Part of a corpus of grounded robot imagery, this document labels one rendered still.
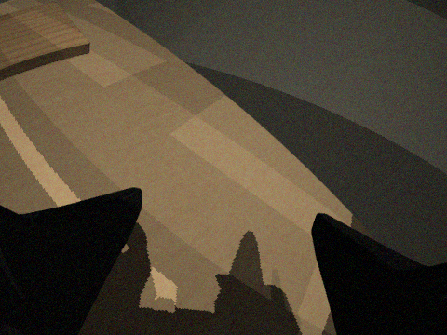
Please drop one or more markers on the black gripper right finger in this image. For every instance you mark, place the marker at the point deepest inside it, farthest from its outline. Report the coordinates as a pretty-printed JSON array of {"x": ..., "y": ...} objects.
[{"x": 373, "y": 290}]

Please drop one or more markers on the light brown wooden board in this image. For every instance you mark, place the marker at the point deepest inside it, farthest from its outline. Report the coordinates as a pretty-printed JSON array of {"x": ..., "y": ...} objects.
[{"x": 35, "y": 36}]

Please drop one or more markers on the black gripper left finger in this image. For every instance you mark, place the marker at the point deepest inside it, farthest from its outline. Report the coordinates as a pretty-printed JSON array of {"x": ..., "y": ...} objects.
[{"x": 57, "y": 260}]

